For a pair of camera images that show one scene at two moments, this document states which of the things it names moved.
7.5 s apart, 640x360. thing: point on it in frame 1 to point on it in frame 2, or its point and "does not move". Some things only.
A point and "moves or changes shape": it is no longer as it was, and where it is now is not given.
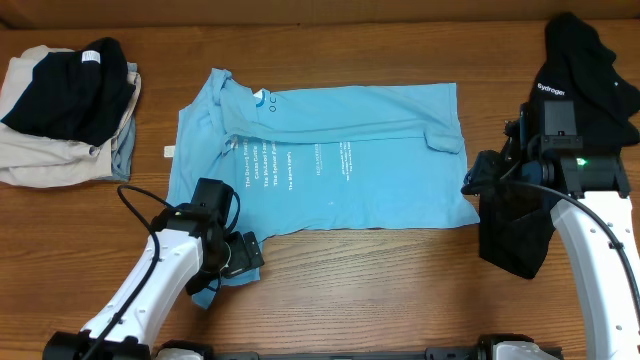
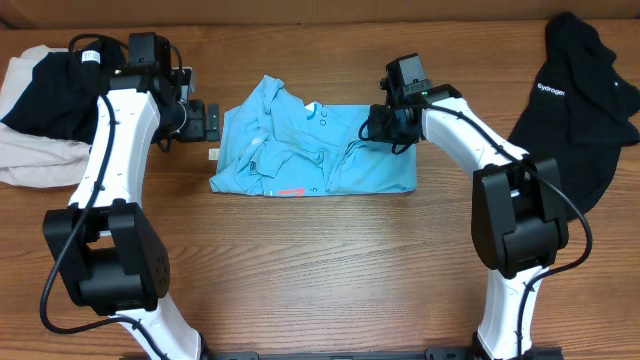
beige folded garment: [32, 159] does not move
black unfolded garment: [576, 66] does not move
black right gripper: [483, 180] to [381, 133]
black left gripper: [240, 259] to [198, 120]
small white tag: [169, 151] to [213, 153]
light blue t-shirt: [371, 155] moves or changes shape
